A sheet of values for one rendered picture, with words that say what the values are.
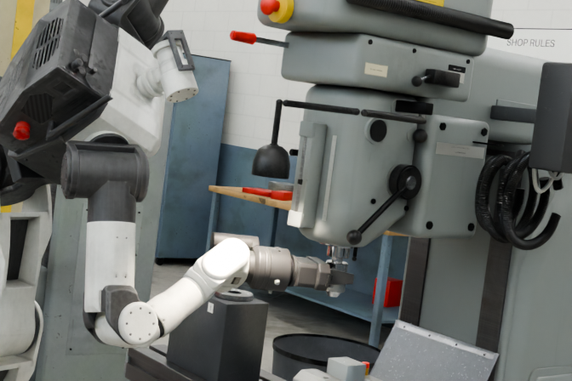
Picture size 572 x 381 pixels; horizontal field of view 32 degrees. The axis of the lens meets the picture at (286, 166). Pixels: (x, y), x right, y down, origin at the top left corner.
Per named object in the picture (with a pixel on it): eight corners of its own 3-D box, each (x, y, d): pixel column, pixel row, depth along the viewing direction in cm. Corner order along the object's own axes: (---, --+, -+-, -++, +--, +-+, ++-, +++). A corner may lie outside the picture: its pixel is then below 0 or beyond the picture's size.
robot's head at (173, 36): (157, 88, 195) (174, 70, 189) (144, 48, 197) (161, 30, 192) (183, 86, 199) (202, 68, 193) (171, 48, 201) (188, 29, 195)
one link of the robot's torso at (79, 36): (-52, 165, 192) (69, 83, 174) (-19, 42, 213) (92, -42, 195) (66, 232, 209) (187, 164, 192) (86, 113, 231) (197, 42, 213)
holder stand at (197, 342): (216, 386, 220) (227, 298, 219) (164, 360, 237) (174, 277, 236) (259, 383, 228) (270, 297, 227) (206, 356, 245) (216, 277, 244)
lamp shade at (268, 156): (245, 173, 186) (248, 141, 186) (260, 173, 193) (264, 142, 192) (280, 179, 183) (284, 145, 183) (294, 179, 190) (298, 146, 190)
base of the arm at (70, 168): (61, 217, 183) (70, 167, 177) (55, 175, 192) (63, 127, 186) (141, 219, 188) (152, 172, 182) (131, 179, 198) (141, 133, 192)
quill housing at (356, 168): (340, 251, 191) (362, 87, 189) (275, 232, 207) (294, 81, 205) (408, 252, 203) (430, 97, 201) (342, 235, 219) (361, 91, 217)
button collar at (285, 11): (283, 22, 185) (288, -10, 185) (265, 21, 190) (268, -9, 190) (292, 23, 186) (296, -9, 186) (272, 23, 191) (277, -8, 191)
